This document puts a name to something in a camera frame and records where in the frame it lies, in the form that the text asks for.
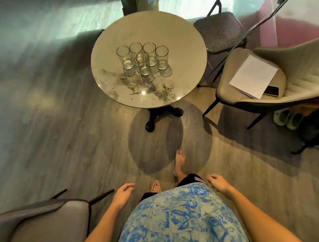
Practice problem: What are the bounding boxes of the person's left hand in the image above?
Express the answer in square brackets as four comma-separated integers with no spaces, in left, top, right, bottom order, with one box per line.
[111,183,135,212]

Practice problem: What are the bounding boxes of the person's right hand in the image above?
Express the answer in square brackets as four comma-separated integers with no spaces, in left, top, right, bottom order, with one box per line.
[207,174,234,198]

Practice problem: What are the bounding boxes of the person's left forearm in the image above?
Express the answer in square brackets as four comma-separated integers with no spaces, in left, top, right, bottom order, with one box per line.
[85,203,125,242]

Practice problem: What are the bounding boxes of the person's right forearm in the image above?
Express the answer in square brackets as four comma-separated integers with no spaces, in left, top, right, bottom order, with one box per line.
[225,187,303,242]

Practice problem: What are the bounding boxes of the black shorts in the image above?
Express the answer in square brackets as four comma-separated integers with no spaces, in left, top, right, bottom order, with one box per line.
[140,174,208,202]

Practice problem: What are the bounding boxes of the person's right foot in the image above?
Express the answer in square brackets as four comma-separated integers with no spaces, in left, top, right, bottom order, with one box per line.
[173,150,187,183]

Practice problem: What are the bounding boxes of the blue patterned shirt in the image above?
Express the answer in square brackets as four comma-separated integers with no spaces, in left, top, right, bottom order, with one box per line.
[119,182,250,242]

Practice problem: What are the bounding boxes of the grey upholstered chair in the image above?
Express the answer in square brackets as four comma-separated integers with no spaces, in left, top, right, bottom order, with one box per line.
[0,189,115,242]

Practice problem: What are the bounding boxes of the pale green slipper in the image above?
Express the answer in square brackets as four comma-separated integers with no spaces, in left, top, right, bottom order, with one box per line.
[273,109,292,126]
[286,113,305,130]

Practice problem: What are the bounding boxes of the black smartphone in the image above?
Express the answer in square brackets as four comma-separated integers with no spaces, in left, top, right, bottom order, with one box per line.
[263,85,280,98]

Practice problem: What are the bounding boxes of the white paper sheets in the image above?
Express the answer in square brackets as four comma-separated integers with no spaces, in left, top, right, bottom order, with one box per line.
[229,54,279,100]

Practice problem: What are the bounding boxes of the clear tall drinking glass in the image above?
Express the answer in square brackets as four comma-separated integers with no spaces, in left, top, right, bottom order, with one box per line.
[143,42,160,74]
[136,52,155,83]
[116,46,137,77]
[155,46,173,77]
[129,42,144,73]

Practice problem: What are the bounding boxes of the beige upholstered armchair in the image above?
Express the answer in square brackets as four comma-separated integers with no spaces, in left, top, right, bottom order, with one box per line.
[202,37,319,130]

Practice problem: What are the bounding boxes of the houndstooth seat black chair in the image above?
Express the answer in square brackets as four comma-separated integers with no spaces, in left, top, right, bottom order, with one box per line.
[193,0,247,88]

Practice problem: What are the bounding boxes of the pink curtain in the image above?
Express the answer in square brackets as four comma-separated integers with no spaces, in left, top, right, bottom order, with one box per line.
[258,0,319,48]

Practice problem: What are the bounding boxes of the round marble pedestal table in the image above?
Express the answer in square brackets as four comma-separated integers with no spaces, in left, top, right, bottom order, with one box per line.
[90,11,208,133]

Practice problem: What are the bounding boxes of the dark vertical post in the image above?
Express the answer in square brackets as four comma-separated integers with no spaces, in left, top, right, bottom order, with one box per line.
[121,0,160,16]

